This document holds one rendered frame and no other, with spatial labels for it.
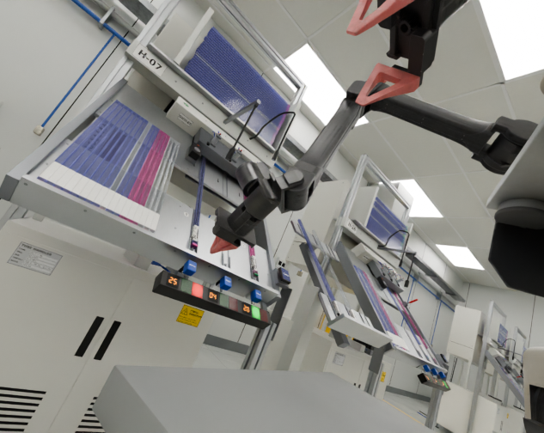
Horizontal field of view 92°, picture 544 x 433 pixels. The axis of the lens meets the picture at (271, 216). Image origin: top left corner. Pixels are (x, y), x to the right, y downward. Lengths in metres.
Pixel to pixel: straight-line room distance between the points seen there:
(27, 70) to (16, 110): 0.31
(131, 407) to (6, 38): 2.78
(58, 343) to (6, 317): 0.15
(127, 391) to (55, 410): 0.83
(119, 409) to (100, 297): 0.72
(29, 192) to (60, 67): 2.23
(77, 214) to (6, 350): 0.50
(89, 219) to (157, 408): 0.46
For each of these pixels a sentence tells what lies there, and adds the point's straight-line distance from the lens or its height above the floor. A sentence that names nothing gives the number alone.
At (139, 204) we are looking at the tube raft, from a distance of 0.72.
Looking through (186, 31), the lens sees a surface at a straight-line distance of 1.62.
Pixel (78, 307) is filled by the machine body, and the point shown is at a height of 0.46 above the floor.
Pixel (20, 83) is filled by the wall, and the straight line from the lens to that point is 2.79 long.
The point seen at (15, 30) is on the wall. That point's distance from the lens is 2.93.
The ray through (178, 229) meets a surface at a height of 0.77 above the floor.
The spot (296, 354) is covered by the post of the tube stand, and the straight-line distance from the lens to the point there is 1.13.
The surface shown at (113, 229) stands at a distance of 0.67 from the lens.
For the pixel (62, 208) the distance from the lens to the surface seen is 0.66.
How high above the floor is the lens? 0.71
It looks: 15 degrees up
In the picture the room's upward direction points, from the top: 24 degrees clockwise
